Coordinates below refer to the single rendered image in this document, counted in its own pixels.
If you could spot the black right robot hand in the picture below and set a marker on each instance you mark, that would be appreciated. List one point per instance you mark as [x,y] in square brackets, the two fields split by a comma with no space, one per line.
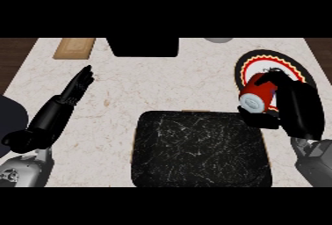
[300,111]

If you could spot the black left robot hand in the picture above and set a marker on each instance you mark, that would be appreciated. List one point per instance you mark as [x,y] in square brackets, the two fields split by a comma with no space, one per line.
[52,117]

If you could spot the red can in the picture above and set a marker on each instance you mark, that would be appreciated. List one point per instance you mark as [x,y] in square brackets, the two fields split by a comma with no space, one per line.
[257,93]

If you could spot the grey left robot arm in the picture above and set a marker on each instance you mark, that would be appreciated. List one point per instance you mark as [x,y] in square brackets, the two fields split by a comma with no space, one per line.
[26,170]

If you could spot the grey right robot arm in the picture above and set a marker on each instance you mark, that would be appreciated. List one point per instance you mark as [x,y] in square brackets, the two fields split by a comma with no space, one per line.
[313,162]

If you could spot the black red patterned plate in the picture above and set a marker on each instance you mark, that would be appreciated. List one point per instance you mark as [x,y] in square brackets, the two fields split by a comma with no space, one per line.
[254,66]

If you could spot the black marbled tray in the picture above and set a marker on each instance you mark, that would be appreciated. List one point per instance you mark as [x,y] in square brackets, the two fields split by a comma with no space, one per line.
[201,149]

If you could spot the dark grey rounded object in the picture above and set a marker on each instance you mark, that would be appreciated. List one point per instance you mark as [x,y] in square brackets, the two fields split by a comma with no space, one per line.
[9,123]

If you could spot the wooden cutting board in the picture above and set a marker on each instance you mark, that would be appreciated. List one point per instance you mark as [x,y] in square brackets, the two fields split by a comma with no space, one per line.
[74,48]

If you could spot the grey round object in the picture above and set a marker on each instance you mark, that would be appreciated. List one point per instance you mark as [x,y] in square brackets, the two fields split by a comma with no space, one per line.
[219,39]

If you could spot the black appliance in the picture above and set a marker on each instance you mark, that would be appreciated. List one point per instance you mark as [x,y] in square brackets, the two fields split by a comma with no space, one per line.
[144,47]

